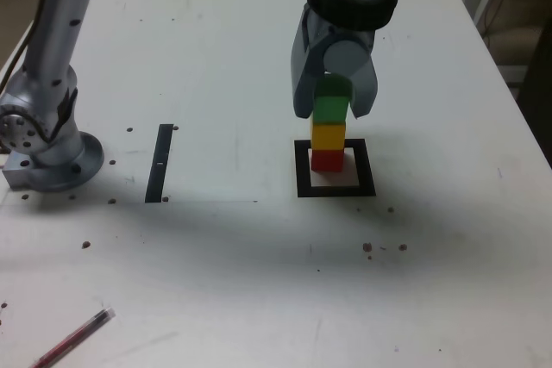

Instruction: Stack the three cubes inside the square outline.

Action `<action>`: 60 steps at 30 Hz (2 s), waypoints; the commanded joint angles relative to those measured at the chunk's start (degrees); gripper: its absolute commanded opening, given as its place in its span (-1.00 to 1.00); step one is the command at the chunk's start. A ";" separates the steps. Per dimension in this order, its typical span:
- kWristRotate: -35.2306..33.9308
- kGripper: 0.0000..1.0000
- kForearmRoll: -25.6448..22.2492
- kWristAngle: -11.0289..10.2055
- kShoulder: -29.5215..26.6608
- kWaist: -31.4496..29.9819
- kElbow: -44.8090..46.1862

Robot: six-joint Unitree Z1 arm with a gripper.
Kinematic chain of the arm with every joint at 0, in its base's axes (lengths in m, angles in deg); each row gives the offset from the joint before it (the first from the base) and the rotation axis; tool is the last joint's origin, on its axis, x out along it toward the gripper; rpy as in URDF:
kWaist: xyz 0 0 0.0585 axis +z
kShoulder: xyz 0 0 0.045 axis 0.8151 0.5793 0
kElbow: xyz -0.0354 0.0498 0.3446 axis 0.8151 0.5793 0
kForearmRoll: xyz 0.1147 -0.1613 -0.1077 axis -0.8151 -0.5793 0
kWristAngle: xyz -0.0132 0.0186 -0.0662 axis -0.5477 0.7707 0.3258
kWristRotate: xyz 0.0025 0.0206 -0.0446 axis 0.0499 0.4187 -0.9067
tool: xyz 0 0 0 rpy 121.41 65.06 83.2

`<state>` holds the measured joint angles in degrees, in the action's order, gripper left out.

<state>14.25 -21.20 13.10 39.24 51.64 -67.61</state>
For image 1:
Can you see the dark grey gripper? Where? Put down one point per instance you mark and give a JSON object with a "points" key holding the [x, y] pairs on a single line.
{"points": [[340, 32]]}

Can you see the green cube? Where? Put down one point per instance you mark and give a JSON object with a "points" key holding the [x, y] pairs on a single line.
{"points": [[330, 109]]}

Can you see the yellow cube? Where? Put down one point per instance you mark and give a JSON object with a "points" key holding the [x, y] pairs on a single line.
{"points": [[328, 137]]}

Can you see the red cube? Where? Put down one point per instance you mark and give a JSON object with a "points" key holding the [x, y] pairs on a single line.
{"points": [[327, 161]]}

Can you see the black tape square outline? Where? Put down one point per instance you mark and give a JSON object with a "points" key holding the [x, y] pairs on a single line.
{"points": [[302, 182]]}

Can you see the black tape strip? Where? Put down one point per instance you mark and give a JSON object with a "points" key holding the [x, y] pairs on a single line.
{"points": [[157, 161]]}

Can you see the red pen with clear barrel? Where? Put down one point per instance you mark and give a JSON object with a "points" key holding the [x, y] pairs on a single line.
{"points": [[77, 333]]}

